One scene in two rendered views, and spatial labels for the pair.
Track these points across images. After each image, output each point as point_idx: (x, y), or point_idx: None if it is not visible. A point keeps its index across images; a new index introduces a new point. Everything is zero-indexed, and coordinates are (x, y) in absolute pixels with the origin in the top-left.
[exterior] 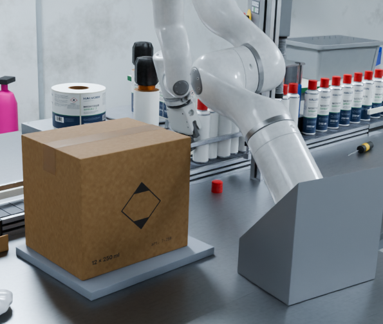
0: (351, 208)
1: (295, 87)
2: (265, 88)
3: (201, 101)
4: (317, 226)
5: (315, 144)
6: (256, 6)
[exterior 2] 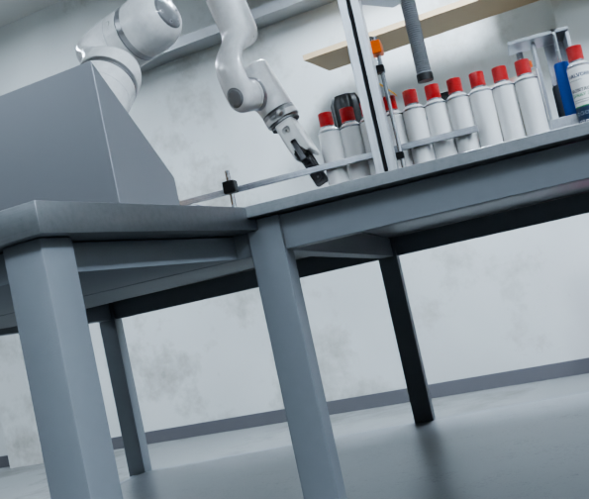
0: (52, 127)
1: (519, 65)
2: (136, 42)
3: (318, 117)
4: (11, 155)
5: None
6: None
